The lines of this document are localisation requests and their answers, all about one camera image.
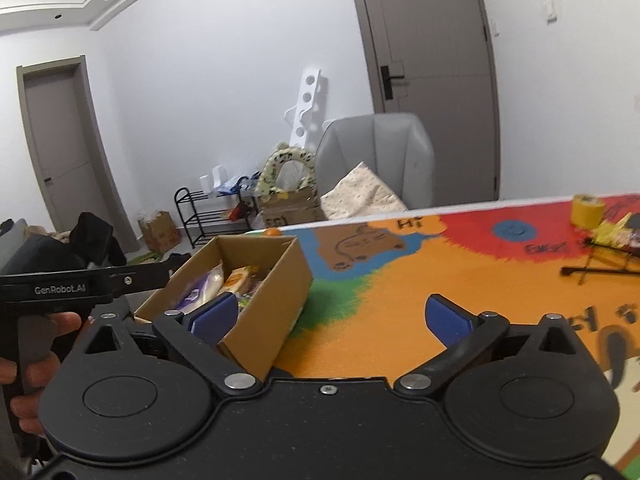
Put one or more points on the clear bag of small parts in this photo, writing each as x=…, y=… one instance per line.
x=634, y=230

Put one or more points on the cartoon cat table mat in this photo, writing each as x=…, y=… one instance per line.
x=400, y=280

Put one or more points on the yellow tape roll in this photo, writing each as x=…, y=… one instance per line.
x=587, y=210

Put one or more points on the yellow plastic clip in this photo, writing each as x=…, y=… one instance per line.
x=612, y=227

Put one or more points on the blue and white bags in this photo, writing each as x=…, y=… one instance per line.
x=225, y=185

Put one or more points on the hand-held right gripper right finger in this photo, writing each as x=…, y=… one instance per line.
x=450, y=322

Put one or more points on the white light switch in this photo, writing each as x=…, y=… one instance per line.
x=551, y=10

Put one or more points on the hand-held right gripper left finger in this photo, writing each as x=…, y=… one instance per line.
x=215, y=315

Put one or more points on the grey door with black lock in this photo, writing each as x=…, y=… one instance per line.
x=430, y=20

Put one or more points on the cream dotted cushion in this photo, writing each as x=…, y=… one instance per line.
x=360, y=190

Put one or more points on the beige cookie packet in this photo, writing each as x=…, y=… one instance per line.
x=240, y=279

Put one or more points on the black shoe rack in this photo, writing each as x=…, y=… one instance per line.
x=215, y=218

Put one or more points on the taped cardboard box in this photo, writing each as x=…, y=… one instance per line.
x=290, y=207

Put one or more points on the purple wafer packet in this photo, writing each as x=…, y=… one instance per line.
x=192, y=297

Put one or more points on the person's left hand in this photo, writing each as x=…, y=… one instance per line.
x=27, y=412

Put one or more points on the grey padded chair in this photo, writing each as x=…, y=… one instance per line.
x=380, y=150

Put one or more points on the white rack with round holes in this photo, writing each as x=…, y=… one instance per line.
x=305, y=105

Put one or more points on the panda print neck pillow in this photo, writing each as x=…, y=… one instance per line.
x=267, y=175

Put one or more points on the brown cardboard box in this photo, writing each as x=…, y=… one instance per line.
x=270, y=310

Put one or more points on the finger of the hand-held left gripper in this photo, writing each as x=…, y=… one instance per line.
x=145, y=276

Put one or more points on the grey sofa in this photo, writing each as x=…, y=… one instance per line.
x=10, y=242

